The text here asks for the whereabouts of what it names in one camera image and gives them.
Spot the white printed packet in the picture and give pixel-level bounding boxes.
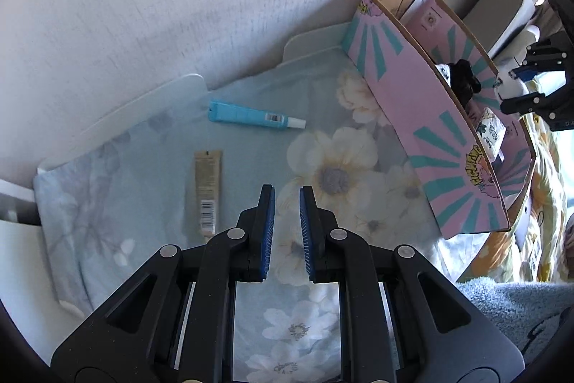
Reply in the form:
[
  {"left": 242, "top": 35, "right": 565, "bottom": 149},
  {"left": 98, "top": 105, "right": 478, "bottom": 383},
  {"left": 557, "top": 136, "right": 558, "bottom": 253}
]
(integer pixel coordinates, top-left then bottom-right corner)
[{"left": 475, "top": 107, "right": 508, "bottom": 156}]

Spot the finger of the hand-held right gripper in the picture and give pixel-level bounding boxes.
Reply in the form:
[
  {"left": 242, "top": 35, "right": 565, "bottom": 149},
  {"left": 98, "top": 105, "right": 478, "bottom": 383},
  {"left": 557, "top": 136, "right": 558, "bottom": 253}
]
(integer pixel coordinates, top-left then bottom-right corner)
[
  {"left": 500, "top": 89, "right": 574, "bottom": 133},
  {"left": 513, "top": 0, "right": 574, "bottom": 77}
]

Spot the pink packet with white edge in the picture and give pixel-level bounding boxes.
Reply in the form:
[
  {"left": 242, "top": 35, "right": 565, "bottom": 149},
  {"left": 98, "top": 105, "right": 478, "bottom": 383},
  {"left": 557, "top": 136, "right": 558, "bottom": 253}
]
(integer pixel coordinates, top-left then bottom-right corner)
[{"left": 401, "top": 0, "right": 455, "bottom": 52}]

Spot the beige tube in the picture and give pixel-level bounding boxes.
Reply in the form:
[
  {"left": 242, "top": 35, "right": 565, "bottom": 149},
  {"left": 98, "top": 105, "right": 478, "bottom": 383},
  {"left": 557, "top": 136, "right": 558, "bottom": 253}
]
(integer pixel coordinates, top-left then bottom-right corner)
[{"left": 194, "top": 149, "right": 224, "bottom": 238}]

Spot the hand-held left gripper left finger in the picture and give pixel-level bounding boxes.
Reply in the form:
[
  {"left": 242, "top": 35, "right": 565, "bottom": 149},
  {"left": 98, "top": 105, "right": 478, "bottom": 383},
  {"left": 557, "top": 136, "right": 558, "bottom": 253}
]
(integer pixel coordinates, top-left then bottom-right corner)
[{"left": 51, "top": 184, "right": 276, "bottom": 383}]

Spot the black white plush toy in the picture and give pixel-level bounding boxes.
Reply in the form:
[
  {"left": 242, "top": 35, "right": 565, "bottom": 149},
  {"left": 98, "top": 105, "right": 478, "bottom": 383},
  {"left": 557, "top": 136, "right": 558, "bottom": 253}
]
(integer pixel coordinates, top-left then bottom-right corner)
[{"left": 437, "top": 59, "right": 483, "bottom": 108}]

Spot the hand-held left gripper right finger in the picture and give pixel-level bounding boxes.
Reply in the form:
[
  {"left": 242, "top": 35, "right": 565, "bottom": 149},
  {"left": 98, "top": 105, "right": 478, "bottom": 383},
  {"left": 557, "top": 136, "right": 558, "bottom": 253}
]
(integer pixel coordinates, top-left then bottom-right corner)
[{"left": 300, "top": 186, "right": 524, "bottom": 383}]

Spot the blue tube with white cap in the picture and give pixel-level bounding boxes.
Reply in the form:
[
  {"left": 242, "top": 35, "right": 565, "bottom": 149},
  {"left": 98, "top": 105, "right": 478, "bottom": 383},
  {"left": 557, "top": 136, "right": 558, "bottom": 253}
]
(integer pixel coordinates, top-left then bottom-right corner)
[{"left": 207, "top": 99, "right": 307, "bottom": 130}]

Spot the green striped floral quilt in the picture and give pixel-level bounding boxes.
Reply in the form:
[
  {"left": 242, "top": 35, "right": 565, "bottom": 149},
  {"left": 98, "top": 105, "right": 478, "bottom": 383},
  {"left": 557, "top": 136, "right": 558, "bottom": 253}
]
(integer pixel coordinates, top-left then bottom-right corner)
[{"left": 457, "top": 109, "right": 574, "bottom": 285}]

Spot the light blue fluffy blanket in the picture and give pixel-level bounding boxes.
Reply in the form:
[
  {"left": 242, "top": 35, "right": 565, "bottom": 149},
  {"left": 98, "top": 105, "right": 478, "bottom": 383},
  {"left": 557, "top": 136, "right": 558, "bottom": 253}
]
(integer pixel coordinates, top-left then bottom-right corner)
[{"left": 457, "top": 275, "right": 574, "bottom": 383}]

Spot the pink striped cardboard box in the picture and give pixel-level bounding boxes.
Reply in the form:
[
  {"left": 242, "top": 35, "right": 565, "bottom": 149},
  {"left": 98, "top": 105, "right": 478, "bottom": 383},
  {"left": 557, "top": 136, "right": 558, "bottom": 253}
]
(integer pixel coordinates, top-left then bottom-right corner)
[{"left": 342, "top": 0, "right": 537, "bottom": 239}]

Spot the white round object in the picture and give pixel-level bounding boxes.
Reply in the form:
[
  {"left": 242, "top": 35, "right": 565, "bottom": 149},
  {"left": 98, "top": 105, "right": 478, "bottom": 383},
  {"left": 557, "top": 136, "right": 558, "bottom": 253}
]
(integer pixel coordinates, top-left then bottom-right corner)
[{"left": 493, "top": 69, "right": 531, "bottom": 102}]

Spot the light blue floral cloth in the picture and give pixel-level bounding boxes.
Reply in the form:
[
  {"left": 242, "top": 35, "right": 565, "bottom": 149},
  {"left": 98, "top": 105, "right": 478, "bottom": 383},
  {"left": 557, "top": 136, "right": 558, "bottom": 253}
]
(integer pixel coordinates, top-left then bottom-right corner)
[{"left": 33, "top": 55, "right": 471, "bottom": 383}]

